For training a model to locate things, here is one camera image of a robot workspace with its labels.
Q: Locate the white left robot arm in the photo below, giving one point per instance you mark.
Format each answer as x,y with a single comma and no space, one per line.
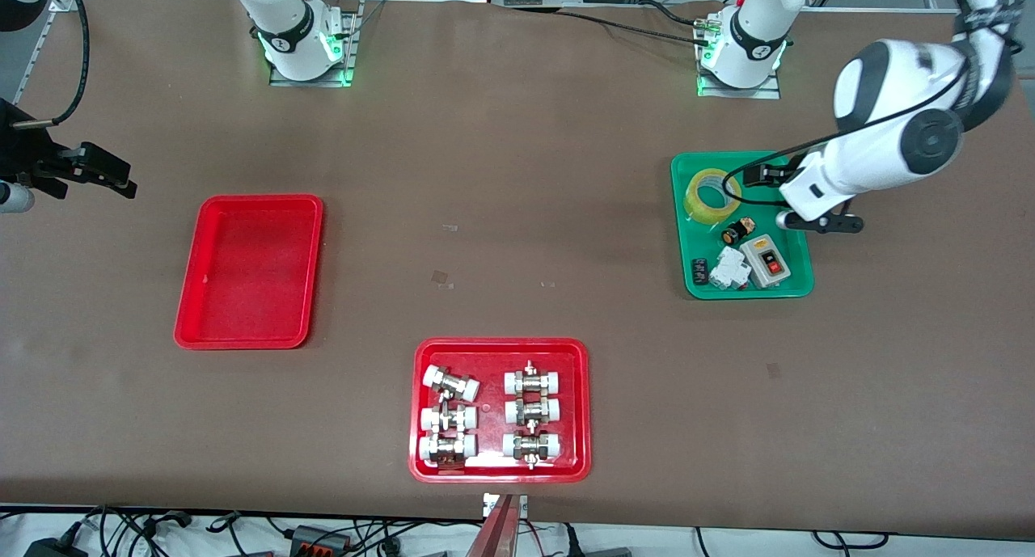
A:
889,80

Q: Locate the silver metal bracket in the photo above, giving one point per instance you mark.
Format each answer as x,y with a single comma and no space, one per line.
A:
488,504

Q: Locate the empty red plastic tray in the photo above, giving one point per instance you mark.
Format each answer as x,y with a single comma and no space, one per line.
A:
251,274

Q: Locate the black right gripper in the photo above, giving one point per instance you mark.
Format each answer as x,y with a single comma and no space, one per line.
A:
18,149

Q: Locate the white circuit breaker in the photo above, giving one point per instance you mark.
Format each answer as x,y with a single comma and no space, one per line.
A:
730,270

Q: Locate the grey connector box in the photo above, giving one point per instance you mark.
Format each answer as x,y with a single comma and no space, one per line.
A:
315,537

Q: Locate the yellow packing tape roll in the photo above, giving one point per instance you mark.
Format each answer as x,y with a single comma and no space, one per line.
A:
695,209

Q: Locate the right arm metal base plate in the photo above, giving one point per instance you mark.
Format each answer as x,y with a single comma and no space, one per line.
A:
353,56

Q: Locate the small black terminal block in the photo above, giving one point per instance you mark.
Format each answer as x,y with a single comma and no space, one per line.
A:
700,272

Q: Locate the aluminium table edge rail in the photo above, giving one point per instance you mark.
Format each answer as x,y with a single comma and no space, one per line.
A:
36,48

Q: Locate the red tray holding fittings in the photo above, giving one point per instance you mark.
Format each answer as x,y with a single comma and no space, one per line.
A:
492,379

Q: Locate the green plastic tray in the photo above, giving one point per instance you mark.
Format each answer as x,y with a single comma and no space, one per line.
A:
695,238

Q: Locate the black power adapter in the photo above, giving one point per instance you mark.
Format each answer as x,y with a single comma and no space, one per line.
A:
48,549

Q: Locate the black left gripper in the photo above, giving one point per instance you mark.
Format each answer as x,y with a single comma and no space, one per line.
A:
783,171

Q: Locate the grey switch box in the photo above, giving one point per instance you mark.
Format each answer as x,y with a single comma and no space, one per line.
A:
764,262

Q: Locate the black round push button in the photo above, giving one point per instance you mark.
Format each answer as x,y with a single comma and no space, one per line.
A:
736,234

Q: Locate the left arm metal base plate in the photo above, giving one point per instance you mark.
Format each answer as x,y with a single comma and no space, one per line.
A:
764,92

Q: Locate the brass white pipe fitting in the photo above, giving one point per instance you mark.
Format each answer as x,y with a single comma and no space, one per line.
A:
447,448
449,419
450,383
531,445
532,411
532,381

